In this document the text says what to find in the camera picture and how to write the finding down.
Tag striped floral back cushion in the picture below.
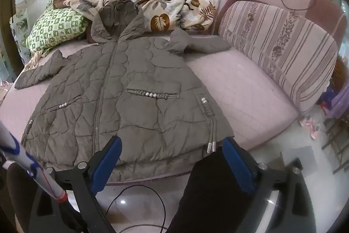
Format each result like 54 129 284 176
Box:
218 1 338 114

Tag pink slippers on floor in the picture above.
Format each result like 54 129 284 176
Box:
299 115 321 140

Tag black trouser leg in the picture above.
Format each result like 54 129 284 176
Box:
167 150 251 233

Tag dark wooden rack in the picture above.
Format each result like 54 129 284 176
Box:
321 111 348 174

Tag black cable on floor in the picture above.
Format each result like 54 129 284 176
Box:
105 184 168 233

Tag olive quilted hooded jacket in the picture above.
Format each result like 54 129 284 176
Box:
15 0 233 183

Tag green white patterned pillow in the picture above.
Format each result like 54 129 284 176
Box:
26 0 88 53

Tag dark mat on floor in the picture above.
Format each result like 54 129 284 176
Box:
273 146 318 177

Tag cream leaf print blanket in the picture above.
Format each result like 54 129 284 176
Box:
53 0 219 33

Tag floral paper bag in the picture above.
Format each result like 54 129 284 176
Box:
9 9 31 65

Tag white blue red cable sleeve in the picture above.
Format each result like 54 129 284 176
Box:
0 119 69 204

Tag pink quilted mattress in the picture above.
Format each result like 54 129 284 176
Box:
1 42 298 181

